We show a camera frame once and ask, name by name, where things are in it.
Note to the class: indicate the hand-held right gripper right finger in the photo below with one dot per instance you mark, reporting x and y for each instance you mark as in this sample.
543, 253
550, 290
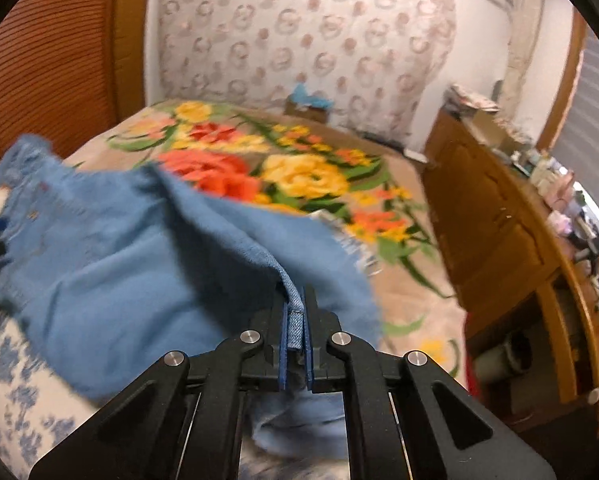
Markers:
308, 355

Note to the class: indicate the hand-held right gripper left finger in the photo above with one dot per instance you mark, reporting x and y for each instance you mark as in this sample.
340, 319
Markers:
283, 355

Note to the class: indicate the blue denim pants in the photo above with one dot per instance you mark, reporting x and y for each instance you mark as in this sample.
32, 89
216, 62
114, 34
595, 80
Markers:
129, 270

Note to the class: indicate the blue and white floral quilt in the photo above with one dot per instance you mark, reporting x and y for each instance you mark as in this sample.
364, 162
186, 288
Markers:
9, 360

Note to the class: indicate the floral blanket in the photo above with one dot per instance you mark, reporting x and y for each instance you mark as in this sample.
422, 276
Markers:
304, 175

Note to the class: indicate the grey cylindrical container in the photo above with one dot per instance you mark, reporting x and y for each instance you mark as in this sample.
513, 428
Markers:
502, 357

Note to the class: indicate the wooden louvered wardrobe door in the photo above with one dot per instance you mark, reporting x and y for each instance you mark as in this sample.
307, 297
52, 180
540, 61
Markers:
54, 60

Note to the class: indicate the wooden cabinet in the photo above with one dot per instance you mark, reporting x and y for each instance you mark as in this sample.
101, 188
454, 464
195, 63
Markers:
494, 220

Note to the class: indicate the brown small box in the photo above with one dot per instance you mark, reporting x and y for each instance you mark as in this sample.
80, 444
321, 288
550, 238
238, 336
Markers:
304, 112

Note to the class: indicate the light blue small object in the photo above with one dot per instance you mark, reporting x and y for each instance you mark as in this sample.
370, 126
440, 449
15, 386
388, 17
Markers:
309, 96

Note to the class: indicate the stack of papers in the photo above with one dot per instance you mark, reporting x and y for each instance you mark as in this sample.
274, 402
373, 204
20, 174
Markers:
469, 102

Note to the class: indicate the cluster of small bottles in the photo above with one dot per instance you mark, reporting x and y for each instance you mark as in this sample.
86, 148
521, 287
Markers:
569, 200

